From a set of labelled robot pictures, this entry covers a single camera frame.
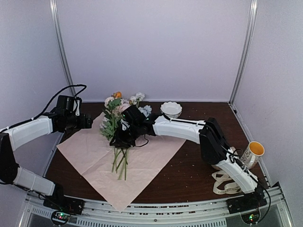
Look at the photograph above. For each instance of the round white bowl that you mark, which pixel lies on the round white bowl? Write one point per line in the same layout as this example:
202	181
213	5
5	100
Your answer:
215	167

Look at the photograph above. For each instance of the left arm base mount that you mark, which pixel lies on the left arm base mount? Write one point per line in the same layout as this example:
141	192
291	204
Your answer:
68	205

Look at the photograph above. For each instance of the white mug yellow inside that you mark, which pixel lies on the white mug yellow inside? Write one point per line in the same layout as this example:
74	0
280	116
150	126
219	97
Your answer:
252	154

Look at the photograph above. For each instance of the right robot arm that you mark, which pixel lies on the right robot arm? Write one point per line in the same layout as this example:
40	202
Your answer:
213	145

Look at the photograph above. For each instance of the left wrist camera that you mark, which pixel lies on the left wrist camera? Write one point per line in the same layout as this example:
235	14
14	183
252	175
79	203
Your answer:
76	107

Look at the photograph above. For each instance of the pink wrapping paper sheet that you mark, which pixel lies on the pink wrapping paper sheet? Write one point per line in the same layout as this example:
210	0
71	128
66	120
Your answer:
117	181

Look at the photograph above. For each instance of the orange flower stem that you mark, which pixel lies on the orange flower stem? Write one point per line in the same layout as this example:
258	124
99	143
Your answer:
117	95

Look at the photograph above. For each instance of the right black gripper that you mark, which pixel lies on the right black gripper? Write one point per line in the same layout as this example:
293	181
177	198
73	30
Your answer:
121	138

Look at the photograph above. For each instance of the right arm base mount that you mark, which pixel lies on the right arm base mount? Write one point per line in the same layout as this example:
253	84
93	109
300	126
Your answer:
244	203

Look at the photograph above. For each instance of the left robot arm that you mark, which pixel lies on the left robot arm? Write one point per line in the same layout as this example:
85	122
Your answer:
64	116

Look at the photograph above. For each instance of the white rose flower stem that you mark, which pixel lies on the white rose flower stem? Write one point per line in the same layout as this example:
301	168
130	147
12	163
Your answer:
113	106

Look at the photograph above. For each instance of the aluminium frame post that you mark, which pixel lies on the aluminium frame post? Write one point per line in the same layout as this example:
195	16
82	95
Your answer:
63	56
246	47

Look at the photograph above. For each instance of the blue hydrangea flower stem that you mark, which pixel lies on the blue hydrangea flower stem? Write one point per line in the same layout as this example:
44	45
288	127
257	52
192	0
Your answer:
146	110

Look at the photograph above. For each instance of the right aluminium frame post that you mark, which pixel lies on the right aluminium frame post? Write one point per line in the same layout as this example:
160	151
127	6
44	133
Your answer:
246	47

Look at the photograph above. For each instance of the aluminium front rail base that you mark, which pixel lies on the aluminium front rail base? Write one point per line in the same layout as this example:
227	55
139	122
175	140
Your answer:
212	213

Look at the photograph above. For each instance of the pink peony flower stem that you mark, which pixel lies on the pink peony flower stem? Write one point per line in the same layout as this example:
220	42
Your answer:
123	107

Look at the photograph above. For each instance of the cream printed ribbon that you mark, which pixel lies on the cream printed ribbon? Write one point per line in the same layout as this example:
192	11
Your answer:
224	184

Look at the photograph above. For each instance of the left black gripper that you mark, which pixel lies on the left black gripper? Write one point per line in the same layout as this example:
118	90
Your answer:
89	121

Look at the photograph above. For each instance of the green leafy flower bunch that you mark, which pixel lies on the green leafy flower bunch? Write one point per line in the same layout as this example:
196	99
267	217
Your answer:
120	159

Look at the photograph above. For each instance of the left aluminium frame post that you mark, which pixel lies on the left aluminium frame post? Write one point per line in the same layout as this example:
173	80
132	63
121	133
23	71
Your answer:
63	56

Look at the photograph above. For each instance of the small scalloped white bowl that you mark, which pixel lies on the small scalloped white bowl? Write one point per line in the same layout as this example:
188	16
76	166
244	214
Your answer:
171	109

